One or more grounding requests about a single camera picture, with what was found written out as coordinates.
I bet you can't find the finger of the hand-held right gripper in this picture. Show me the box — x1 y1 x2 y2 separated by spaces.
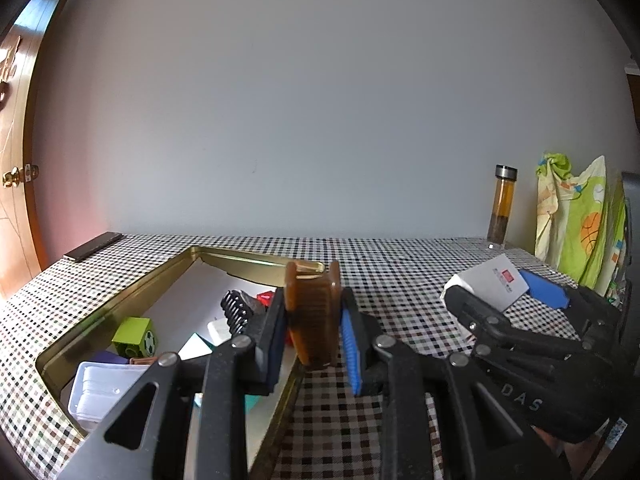
444 285 586 357
519 269 583 311

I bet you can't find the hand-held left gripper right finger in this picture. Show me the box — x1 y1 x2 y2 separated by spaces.
340 287 571 480

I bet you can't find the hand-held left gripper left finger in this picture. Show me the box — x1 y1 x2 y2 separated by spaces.
62 287 288 480

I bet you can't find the white box with red label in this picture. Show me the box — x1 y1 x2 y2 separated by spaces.
440 254 531 313

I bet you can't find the black hair claw clip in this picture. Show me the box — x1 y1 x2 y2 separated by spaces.
220 290 266 336

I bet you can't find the brown wooden comb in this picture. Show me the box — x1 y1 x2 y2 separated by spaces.
284 260 345 368

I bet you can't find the white charger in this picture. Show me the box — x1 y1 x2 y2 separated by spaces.
206 316 236 347

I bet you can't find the blue printed toy block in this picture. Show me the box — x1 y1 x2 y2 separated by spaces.
177 332 261 411

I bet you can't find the gold tin box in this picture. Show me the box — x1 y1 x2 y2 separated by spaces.
36 245 326 480

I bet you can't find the green block with football print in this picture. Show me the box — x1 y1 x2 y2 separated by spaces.
111 316 158 358

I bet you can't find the purple block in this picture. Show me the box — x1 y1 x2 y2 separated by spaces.
87 349 132 363

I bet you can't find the green printed cloth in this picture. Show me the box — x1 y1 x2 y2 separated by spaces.
535 151 628 291

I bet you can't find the glass tea bottle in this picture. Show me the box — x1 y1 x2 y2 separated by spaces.
486 164 517 251

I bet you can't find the checked tablecloth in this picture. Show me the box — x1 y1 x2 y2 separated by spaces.
0 232 626 480

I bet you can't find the black phone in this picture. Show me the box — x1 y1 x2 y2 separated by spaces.
62 231 124 263

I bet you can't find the wooden wardrobe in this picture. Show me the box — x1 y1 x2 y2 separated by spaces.
624 60 640 136

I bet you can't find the wooden door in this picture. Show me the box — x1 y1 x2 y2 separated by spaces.
0 0 91 301

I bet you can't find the brass door knob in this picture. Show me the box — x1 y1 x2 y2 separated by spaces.
1 164 40 189

